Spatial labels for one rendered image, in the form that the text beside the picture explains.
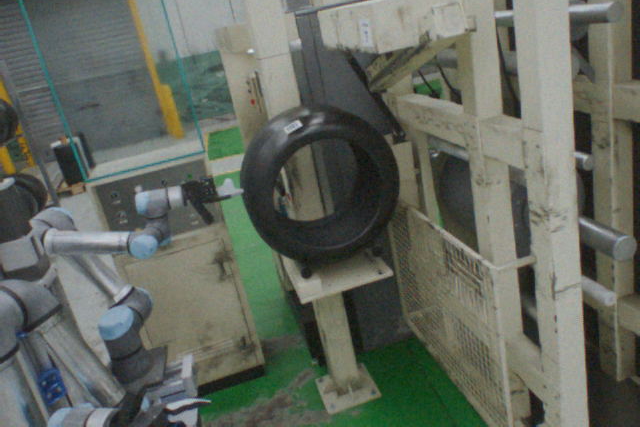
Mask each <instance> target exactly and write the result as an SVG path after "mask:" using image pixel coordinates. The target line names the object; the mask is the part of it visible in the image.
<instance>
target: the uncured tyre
mask: <svg viewBox="0 0 640 427"><path fill-rule="evenodd" d="M296 120H299V122H300V123H301V124H302V125H303V126H301V127H299V128H297V129H296V130H294V131H292V132H290V133H289V134H287V133H286V132H285V130H284V129H283V128H285V127H287V126H289V124H291V123H293V122H295V121H296ZM322 139H344V140H346V141H347V142H348V143H349V145H350V146H351V148H352V150H353V152H354V155H355V163H356V177H355V185H354V188H353V190H352V193H351V194H350V196H349V198H348V199H347V201H346V202H345V203H344V204H343V205H342V206H340V207H339V208H338V209H337V210H335V211H334V212H332V213H331V214H329V215H327V216H325V217H322V218H320V219H317V220H310V221H302V220H295V219H291V218H290V217H287V216H285V215H283V214H282V213H280V212H279V211H277V210H276V209H275V206H274V189H275V184H276V181H277V178H278V175H279V173H280V172H281V170H282V168H283V167H284V165H285V164H286V163H287V161H288V160H289V159H290V157H291V156H292V155H293V154H294V153H295V152H296V151H298V150H299V149H301V148H302V147H304V146H306V145H308V144H310V143H312V142H315V141H318V140H322ZM240 174H241V175H240V189H243V193H241V196H242V200H243V203H244V206H245V207H246V210H247V212H248V215H249V217H250V220H251V222H252V224H253V226H254V228H255V230H256V231H257V234H258V236H259V237H260V238H261V239H262V240H263V241H264V242H265V243H266V244H267V245H268V246H270V247H271V248H272V249H273V250H275V251H276V252H278V253H280V254H281V255H283V256H285V257H287V258H290V259H291V260H294V261H297V262H301V263H305V264H313V265H323V264H331V263H336V262H340V261H343V260H346V259H349V258H351V257H353V256H355V255H356V254H358V253H359V252H361V251H363V250H364V249H365V248H367V247H368V246H369V245H370V244H372V243H373V242H374V241H376V240H377V239H378V238H379V237H380V236H381V234H382V233H383V232H384V230H385V229H386V228H387V226H388V224H389V221H390V219H391V217H392V215H393V213H394V210H395V207H396V205H397V201H398V196H399V188H400V178H399V171H398V166H397V162H396V159H395V157H394V154H393V152H392V150H391V148H390V146H389V142H388V141H387V139H386V138H385V137H384V136H383V135H382V134H381V133H380V132H379V131H378V130H377V129H376V128H375V127H374V126H373V125H372V124H370V123H369V122H367V121H366V120H364V119H362V118H361V117H359V116H356V115H355V114H353V113H351V112H348V111H346V110H344V109H341V108H339V107H335V106H332V105H326V104H305V105H300V106H296V107H292V108H290V109H288V110H286V111H284V112H282V113H280V114H278V115H276V116H275V117H273V118H272V119H271V120H269V121H268V122H267V123H266V124H265V125H263V126H262V127H261V128H260V130H259V131H258V132H257V133H256V136H255V137H254V138H253V139H252V140H251V142H250V144H249V146H248V148H247V150H246V152H245V155H244V158H243V161H242V165H241V170H240ZM241 176H242V177H241ZM244 192H245V193H246V194H247V200H248V205H246V204H245V194H244Z"/></svg>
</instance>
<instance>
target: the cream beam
mask: <svg viewBox="0 0 640 427"><path fill-rule="evenodd" d="M447 2H450V0H369V1H365V2H360V3H356V4H351V5H347V6H342V7H337V8H333V9H328V10H323V11H320V12H318V14H319V17H318V19H319V20H320V26H321V30H322V35H323V46H324V49H326V50H338V51H349V52H359V53H371V54H383V53H387V52H391V51H394V50H399V49H403V48H407V47H415V46H418V45H419V37H420V36H419V28H418V21H417V19H419V18H420V17H421V16H422V15H423V14H424V13H425V12H426V11H427V10H428V9H429V8H430V7H431V6H435V5H438V4H443V3H447ZM361 19H369V24H370V29H371V35H372V41H373V47H368V46H363V43H362V37H361V31H360V26H359V20H361Z"/></svg>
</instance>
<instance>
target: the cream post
mask: <svg viewBox="0 0 640 427"><path fill-rule="evenodd" d="M241 2H242V6H243V10H244V14H245V19H246V23H247V26H248V30H249V35H250V39H251V43H252V47H253V49H252V50H253V51H254V58H255V59H254V60H255V64H256V67H257V72H258V76H259V80H260V84H261V85H262V86H264V89H265V94H266V98H267V102H268V104H267V103H265V105H266V109H267V113H268V117H269V120H271V119H272V118H273V117H275V116H276V115H278V114H280V113H282V112H284V111H286V110H288V109H290V108H292V107H296V106H300V105H301V102H300V97H299V93H298V88H297V83H296V79H295V74H294V69H293V66H292V61H291V56H290V53H289V47H288V38H287V33H286V28H285V25H284V20H283V15H282V11H281V6H280V1H279V0H241ZM283 169H284V172H283V170H281V171H282V174H283V179H284V183H285V187H286V192H287V194H288V193H289V195H290V200H289V199H288V200H289V204H290V211H291V215H292V219H295V220H302V221H310V220H315V219H319V218H322V217H324V216H325V215H324V210H323V206H322V197H321V193H320V188H319V183H318V179H317V174H316V170H315V166H314V161H313V156H312V152H311V147H310V144H308V145H306V146H304V147H302V148H301V149H299V150H298V151H296V152H295V153H294V154H293V155H292V156H291V157H290V159H289V160H288V161H287V163H286V164H285V165H284V167H283ZM312 303H313V307H314V310H315V315H316V319H317V323H318V327H319V332H320V336H321V340H322V344H323V351H324V356H325V360H326V364H327V369H328V370H327V371H328V373H329V377H330V380H332V384H333V388H334V390H335V393H336V395H337V397H340V396H342V395H345V394H348V393H350V392H349V389H348V384H349V383H350V386H351V389H352V391H353V392H354V391H358V390H360V389H361V384H360V379H359V370H358V365H357V360H356V356H355V351H354V347H353V343H352V338H351V333H350V329H349V324H348V319H347V315H346V311H345V306H344V302H343V297H342V292H338V293H335V294H332V295H329V296H326V297H323V298H320V299H317V300H314V301H312Z"/></svg>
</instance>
